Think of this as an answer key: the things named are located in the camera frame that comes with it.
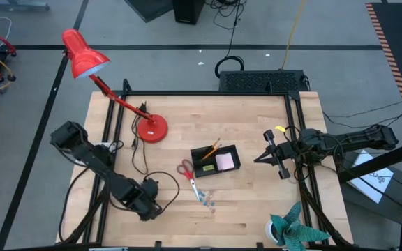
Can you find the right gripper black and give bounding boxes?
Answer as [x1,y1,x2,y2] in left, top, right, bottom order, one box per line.
[253,129,306,181]

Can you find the pink sticky note pad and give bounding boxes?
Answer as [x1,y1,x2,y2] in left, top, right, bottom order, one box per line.
[215,152,236,172]

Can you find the red-handled scissors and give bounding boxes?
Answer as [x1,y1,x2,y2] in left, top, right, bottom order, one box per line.
[176,158,201,202]

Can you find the orange pencil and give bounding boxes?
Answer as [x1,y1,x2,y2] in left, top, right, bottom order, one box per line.
[206,144,223,160]
[202,138,221,160]

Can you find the black mesh desk organizer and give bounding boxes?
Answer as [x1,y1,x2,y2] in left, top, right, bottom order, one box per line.
[190,144,241,178]

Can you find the teal artificial plant white pot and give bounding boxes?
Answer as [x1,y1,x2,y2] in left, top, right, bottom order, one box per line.
[265,201,331,251]

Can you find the black mesh computer case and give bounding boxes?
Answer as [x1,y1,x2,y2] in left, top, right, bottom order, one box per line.
[218,69,310,93]

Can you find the white printed paper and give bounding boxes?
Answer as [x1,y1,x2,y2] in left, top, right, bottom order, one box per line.
[347,149,395,205]

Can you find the black metal stand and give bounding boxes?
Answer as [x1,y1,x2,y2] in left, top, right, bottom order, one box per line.
[336,136,402,251]

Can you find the red desk lamp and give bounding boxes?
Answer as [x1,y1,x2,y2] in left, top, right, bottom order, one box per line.
[61,29,170,144]

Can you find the black tower box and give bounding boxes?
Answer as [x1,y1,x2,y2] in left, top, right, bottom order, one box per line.
[172,0,206,25]

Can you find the black mat orange stripes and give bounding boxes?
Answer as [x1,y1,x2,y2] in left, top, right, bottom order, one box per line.
[365,2,402,111]

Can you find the dark angled panel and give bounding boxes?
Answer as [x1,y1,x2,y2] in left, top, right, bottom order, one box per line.
[124,0,174,23]

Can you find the grey metal base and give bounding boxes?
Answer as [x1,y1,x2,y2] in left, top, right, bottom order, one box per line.
[0,0,51,11]

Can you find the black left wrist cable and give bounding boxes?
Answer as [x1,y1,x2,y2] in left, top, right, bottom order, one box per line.
[141,170,181,214]

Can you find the black metal table frame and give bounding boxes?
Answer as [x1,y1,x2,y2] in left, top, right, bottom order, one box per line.
[56,78,354,251]

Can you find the black lamp cable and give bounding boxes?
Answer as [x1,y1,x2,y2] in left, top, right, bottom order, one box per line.
[130,100,150,175]

